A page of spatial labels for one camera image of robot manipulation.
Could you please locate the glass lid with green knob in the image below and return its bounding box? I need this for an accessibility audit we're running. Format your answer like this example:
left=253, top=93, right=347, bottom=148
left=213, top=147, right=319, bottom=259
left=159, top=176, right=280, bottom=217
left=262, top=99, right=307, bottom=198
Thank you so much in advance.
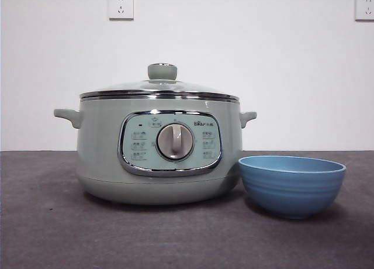
left=79, top=63, right=240, bottom=102

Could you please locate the blue ribbed bowl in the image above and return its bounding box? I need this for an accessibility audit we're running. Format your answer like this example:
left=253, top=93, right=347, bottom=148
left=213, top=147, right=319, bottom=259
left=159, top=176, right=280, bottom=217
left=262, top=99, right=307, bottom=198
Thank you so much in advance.
left=238, top=155, right=347, bottom=220

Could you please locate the pale green electric steamer pot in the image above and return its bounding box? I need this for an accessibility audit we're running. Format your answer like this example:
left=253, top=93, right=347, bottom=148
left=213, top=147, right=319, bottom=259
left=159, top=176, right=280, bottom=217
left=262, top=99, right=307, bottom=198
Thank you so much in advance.
left=53, top=98, right=258, bottom=206

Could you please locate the white wall socket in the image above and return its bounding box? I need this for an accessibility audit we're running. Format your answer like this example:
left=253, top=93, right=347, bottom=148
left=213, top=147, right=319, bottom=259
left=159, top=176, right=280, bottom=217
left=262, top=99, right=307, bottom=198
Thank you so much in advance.
left=354, top=0, right=374, bottom=21
left=109, top=0, right=134, bottom=20

